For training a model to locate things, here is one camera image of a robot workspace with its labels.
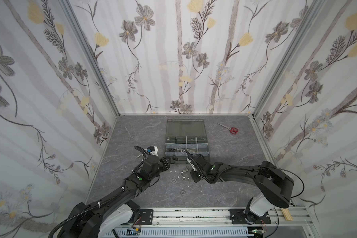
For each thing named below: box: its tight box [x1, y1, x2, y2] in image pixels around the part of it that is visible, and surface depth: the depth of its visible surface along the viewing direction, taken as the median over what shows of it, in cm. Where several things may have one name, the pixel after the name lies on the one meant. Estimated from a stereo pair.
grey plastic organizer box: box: [164, 119, 210, 164], surface depth 103 cm
